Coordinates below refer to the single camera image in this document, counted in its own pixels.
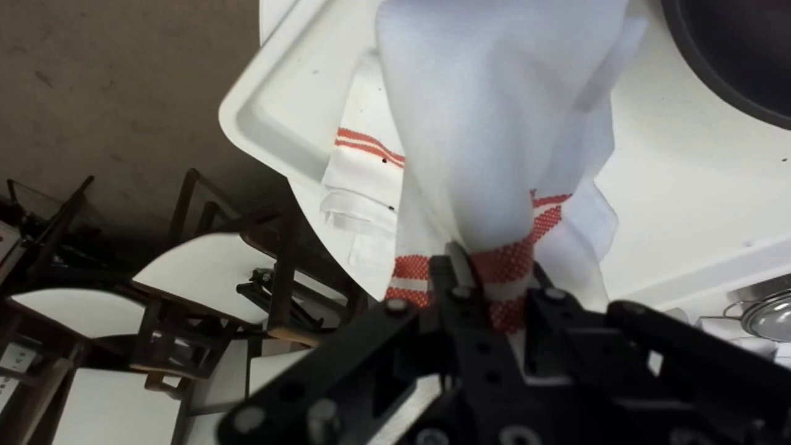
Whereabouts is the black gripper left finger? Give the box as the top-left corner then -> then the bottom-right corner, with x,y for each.
217,241 -> 548,445

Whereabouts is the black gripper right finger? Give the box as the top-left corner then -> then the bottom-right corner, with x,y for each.
527,281 -> 791,445

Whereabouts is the red striped white cloth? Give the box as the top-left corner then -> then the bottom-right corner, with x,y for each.
317,0 -> 651,333

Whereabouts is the black frying pan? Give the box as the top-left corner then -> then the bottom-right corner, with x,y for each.
658,0 -> 791,130

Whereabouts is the round metal tin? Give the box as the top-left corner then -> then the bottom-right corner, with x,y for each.
723,281 -> 791,345

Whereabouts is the white plastic tray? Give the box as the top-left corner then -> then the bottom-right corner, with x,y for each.
215,0 -> 791,316

